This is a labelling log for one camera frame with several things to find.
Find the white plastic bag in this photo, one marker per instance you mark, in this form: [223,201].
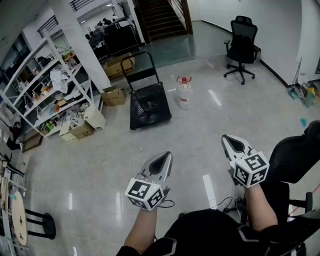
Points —
[77,122]

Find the green bin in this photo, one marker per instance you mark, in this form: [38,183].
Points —
[310,97]

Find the large open cardboard box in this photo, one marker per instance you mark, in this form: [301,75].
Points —
[115,67]

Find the black covered trolley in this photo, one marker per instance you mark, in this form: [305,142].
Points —
[122,37]

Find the black platform cart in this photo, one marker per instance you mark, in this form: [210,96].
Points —
[150,107]

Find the person's black clothed body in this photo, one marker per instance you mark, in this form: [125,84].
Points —
[205,232]

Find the small open cardboard box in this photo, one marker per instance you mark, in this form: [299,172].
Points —
[113,97]

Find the black balcony railing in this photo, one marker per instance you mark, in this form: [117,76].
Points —
[48,25]

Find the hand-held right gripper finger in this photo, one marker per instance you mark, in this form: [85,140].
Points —
[228,151]
[246,146]

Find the crumpled white paper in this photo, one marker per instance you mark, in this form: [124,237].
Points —
[58,80]

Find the brown wooden staircase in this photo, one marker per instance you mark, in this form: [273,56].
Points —
[165,22]

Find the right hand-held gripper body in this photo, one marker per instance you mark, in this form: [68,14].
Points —
[250,170]

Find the person's right forearm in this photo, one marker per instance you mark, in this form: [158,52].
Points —
[260,210]

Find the clear water jug red cap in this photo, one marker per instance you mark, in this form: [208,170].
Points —
[185,95]

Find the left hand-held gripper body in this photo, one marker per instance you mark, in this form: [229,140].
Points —
[143,192]

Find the white metal shelf rack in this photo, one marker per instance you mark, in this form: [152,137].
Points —
[75,75]

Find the person's left forearm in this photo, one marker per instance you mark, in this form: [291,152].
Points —
[142,230]

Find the printed cardboard box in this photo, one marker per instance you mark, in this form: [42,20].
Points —
[83,132]

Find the pale stacked boxes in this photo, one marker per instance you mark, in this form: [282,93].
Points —
[67,135]

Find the broom with dustpan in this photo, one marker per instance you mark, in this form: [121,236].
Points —
[293,90]

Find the dark grey worn equipment pack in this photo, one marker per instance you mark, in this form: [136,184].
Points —
[307,216]

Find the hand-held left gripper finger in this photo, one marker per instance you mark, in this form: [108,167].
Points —
[168,170]
[147,165]

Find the round wooden table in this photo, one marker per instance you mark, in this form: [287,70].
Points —
[19,220]

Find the black mesh office chair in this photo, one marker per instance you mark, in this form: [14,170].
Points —
[241,47]

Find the cream plastic appliance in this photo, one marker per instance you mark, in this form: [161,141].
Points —
[95,118]

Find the blue scrap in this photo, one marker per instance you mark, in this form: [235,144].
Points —
[303,122]

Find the black padded office chair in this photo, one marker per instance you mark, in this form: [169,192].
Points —
[292,160]

